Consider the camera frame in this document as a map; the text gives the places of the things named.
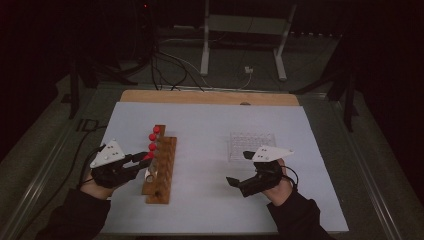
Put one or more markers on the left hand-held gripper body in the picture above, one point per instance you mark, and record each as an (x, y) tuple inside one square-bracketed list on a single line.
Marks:
[(108, 155)]

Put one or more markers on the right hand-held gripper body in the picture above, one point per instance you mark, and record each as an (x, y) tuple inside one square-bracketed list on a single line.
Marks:
[(270, 153)]

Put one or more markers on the red-capped clear tube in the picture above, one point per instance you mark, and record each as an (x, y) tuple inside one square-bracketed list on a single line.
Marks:
[(149, 155), (152, 137), (152, 146), (156, 129)]

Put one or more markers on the clear plastic tube rack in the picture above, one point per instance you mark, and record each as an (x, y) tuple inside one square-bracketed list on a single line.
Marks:
[(240, 143)]

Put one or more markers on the wooden test tube rack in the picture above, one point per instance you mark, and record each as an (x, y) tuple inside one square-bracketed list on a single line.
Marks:
[(166, 173)]

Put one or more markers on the person's left hand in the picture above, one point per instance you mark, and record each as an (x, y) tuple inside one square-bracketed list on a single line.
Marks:
[(92, 190)]

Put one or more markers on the person's right hand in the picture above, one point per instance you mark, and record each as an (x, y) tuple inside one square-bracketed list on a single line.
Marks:
[(281, 194)]

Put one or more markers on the black tripod stand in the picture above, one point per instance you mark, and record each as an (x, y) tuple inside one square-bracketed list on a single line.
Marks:
[(74, 96), (349, 110)]

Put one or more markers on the white plug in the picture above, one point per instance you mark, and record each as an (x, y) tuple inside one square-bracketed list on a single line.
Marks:
[(248, 70)]

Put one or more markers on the grey metal stand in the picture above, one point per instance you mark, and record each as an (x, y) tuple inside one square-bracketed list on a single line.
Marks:
[(204, 50)]

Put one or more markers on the black device with red light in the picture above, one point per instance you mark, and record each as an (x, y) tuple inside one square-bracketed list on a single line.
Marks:
[(145, 33)]

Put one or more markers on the metal frame rail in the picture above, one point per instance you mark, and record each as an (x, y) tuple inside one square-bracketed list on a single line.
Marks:
[(36, 186), (366, 173)]

